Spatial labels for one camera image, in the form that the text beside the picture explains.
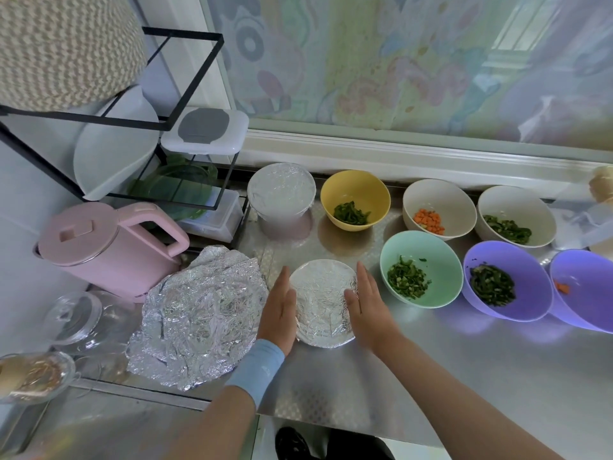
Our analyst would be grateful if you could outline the person's right forearm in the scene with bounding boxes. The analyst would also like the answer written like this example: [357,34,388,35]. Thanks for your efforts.
[378,335,566,460]

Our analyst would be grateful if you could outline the foil-covered bowl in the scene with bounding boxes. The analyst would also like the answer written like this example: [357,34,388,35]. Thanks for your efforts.
[289,258,359,349]
[247,162,317,222]

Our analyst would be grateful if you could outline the yellow bowl with greens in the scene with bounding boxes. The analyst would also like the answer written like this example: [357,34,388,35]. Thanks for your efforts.
[320,169,392,233]

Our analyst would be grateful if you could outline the white bowl carrot pieces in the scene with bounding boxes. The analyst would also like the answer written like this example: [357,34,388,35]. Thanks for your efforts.
[402,179,478,242]

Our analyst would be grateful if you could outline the pink bowl with greens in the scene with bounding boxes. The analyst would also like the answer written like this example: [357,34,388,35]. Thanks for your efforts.
[257,213,314,242]

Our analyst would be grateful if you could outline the light blue wristband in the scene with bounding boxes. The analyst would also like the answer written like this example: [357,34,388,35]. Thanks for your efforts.
[224,338,287,409]

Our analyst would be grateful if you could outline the woven rope basket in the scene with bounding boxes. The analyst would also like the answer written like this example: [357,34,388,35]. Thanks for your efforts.
[0,0,147,114]

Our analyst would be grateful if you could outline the black trousers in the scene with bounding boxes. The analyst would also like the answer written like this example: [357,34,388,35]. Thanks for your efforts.
[324,431,396,460]

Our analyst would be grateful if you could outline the beige bowl with greens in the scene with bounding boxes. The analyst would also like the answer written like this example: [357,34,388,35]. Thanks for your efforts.
[476,185,557,251]

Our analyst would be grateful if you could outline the person's left hand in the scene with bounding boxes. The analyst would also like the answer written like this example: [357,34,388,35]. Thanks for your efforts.
[257,266,300,357]

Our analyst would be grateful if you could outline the person's right hand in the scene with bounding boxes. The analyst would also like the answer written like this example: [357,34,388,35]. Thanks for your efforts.
[344,260,404,357]

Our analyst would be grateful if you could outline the black left shoe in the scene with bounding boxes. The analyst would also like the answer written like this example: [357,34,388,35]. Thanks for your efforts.
[274,426,314,460]

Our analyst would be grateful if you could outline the clear glass jar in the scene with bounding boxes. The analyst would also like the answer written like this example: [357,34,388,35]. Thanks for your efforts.
[42,291,105,347]

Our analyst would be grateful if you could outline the black metal rack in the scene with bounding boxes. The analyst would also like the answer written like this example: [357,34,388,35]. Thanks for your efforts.
[0,28,251,215]

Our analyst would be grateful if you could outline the purple bowl carrot pieces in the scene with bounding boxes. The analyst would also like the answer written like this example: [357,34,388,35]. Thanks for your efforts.
[549,249,613,334]

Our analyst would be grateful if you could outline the person's left forearm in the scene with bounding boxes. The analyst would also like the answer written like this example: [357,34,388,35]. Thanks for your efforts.
[165,383,260,460]

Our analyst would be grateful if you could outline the stainless steel countertop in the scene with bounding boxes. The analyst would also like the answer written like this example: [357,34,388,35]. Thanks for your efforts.
[0,181,613,460]

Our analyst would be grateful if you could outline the clear plastic box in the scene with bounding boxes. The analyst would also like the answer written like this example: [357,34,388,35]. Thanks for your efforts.
[178,188,245,244]

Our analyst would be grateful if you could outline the purple bowl chopped greens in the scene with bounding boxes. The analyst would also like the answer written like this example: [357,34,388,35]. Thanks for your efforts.
[462,240,556,324]

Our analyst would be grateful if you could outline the pink electric kettle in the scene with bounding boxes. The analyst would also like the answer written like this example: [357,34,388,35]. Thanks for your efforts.
[33,202,192,302]

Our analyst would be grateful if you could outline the window with cartoon film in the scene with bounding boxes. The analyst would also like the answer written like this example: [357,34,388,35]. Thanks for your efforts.
[139,0,613,197]

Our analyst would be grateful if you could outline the white plate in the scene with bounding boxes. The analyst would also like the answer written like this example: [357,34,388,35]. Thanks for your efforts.
[73,86,162,202]

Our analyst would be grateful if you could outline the stack of aluminium foil sheets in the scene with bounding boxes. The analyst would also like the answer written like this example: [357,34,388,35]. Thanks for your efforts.
[126,245,270,392]

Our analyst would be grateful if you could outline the mint green bowl chopped greens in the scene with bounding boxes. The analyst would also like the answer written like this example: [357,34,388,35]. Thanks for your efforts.
[379,229,465,311]

